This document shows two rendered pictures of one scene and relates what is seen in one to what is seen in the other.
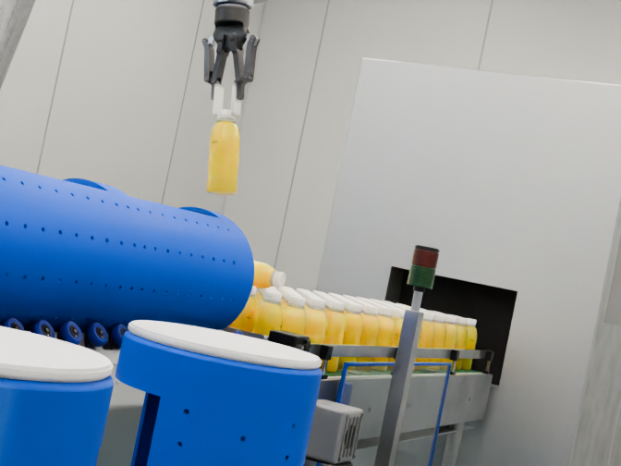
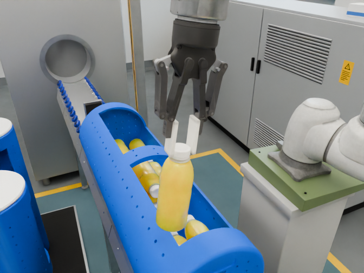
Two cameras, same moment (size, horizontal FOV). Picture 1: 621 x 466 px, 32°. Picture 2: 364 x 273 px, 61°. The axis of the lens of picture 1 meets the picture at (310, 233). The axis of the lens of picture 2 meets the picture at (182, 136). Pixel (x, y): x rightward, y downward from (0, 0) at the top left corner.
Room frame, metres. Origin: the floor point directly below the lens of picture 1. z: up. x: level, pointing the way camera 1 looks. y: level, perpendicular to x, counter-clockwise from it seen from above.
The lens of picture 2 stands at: (2.60, -0.16, 1.75)
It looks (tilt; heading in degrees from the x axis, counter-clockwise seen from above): 29 degrees down; 127
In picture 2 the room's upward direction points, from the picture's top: straight up
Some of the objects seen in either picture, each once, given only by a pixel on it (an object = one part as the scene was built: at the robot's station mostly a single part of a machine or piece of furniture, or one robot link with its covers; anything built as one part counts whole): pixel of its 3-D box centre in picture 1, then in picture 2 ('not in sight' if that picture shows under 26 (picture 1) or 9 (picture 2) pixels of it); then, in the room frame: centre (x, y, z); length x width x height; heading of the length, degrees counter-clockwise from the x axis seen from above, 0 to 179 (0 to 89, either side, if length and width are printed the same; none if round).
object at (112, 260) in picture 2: not in sight; (109, 240); (1.48, 0.60, 0.31); 0.06 x 0.06 x 0.63; 64
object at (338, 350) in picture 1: (414, 352); not in sight; (3.15, -0.37, 0.96); 1.60 x 0.01 x 0.03; 154
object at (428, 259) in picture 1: (425, 258); not in sight; (2.64, -0.29, 1.23); 0.06 x 0.06 x 0.04
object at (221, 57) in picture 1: (221, 60); (199, 89); (2.32, 0.27, 1.56); 0.04 x 0.01 x 0.11; 154
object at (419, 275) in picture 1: (421, 276); not in sight; (2.64, -0.29, 1.18); 0.06 x 0.06 x 0.05
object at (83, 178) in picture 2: not in sight; (79, 158); (0.60, 1.04, 0.31); 0.06 x 0.06 x 0.63; 64
